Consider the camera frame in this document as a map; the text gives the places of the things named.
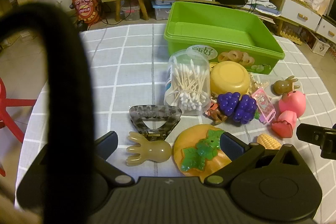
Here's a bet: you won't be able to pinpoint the white carved crate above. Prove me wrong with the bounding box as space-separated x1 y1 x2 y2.
307 30 331 56

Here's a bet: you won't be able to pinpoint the black screen monitor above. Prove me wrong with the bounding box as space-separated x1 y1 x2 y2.
325 0 336 25

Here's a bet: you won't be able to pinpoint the yellow toy corn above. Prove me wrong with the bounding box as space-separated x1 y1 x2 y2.
257 134 282 150

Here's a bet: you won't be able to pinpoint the red metal stool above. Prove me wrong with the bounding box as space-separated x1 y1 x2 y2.
0 77 37 177

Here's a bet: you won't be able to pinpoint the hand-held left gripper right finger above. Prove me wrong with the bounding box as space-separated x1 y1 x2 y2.
203 132 312 186

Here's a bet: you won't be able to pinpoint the clear cotton swab jar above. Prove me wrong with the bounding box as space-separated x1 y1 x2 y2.
163 49 212 116

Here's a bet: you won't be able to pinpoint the grey checked tablecloth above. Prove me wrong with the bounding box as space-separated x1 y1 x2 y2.
14 23 336 224

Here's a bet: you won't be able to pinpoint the grey hair claw clip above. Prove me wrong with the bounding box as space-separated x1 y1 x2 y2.
129 105 182 141

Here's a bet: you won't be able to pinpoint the green plastic bin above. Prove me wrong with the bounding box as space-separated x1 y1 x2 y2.
164 1 285 75

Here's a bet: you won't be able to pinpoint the pink pig toy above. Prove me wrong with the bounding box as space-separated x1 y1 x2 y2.
278 90 307 115

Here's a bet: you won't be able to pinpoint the dark brown octopus massager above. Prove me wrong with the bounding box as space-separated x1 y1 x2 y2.
273 76 301 96

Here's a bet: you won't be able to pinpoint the orange toy persimmon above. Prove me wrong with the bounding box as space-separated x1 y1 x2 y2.
174 124 233 177

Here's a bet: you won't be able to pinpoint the yellow plastic bowl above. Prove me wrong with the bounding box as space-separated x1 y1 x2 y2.
210 61 250 95

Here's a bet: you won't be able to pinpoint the purple toy grape bunch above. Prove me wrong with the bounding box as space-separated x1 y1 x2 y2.
234 94 258 125
217 92 241 117

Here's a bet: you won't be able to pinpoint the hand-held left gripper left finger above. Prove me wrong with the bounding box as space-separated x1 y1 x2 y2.
89 131 135 186

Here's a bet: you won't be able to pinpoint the beige starfish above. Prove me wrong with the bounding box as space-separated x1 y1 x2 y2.
248 72 270 94

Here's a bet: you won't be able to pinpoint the small brown figure toy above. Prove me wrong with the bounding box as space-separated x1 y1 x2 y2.
205 101 228 125

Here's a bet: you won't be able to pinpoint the clear storage box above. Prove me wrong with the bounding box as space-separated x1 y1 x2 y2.
121 0 141 21

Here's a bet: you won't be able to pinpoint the pink toy milk carton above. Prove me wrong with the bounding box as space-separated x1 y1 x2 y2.
251 88 277 124

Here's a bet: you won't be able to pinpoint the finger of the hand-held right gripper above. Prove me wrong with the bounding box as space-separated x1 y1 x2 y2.
297 123 336 159

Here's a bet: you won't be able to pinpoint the blue lid storage box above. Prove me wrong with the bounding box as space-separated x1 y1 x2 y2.
152 0 172 20

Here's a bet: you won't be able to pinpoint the red snack box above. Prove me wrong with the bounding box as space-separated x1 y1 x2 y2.
70 0 103 24

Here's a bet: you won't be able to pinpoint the light tan octopus massager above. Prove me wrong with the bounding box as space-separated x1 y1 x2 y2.
126 131 172 167

